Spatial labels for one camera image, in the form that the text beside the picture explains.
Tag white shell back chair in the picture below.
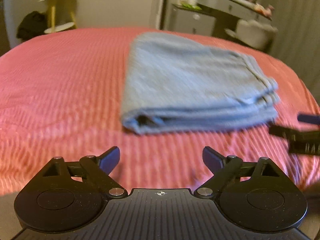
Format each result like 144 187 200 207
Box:
225 19 278 52

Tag grey curtain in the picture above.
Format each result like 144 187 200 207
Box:
263 0 319 94

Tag grey sweatpants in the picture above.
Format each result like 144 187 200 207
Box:
120 33 279 134

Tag grey nightstand cabinet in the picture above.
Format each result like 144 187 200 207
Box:
168 5 216 36

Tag pink ribbed bedspread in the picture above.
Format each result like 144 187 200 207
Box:
1 28 319 194

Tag yellow side table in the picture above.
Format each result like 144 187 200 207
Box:
39 0 77 34

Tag pink plush toy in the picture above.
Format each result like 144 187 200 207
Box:
263 4 274 18

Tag black bag on floor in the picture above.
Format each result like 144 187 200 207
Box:
16 11 47 41

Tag grey vanity desk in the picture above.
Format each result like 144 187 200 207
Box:
198 0 272 24

